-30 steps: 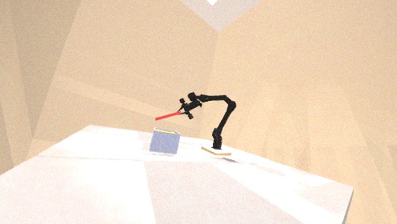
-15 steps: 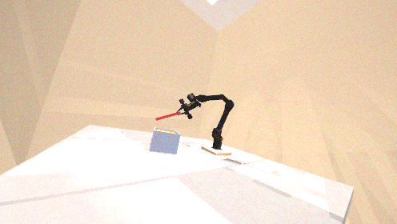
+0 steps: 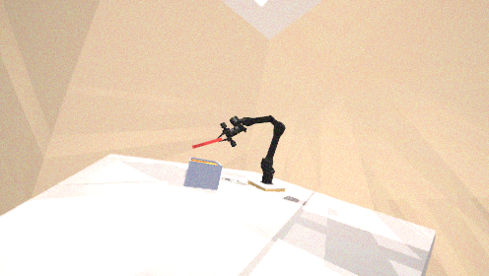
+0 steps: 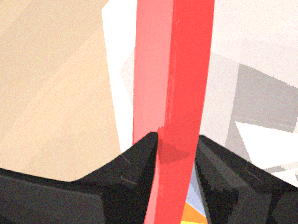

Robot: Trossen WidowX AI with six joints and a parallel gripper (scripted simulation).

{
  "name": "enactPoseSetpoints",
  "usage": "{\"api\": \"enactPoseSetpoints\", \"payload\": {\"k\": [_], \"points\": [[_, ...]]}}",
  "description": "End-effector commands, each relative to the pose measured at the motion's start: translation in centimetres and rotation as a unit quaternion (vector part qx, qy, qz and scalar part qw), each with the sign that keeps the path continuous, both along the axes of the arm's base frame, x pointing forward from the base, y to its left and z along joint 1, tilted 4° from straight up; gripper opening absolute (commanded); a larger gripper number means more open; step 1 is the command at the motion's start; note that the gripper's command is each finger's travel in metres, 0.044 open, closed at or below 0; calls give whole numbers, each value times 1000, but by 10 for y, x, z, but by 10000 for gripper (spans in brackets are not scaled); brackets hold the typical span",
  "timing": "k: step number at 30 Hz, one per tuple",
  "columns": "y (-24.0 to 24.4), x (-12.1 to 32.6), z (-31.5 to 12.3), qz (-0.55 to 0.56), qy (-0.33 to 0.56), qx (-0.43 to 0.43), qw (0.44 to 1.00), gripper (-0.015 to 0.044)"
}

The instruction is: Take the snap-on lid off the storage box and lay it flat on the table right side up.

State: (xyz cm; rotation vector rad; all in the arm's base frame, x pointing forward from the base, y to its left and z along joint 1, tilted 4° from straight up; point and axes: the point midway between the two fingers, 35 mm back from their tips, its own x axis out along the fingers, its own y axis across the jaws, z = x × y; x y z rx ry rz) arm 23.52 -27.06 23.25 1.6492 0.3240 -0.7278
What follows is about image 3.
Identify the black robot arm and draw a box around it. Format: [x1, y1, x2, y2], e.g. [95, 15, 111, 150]
[230, 115, 286, 184]

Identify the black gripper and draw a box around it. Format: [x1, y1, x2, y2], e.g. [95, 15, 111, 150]
[217, 122, 239, 147]

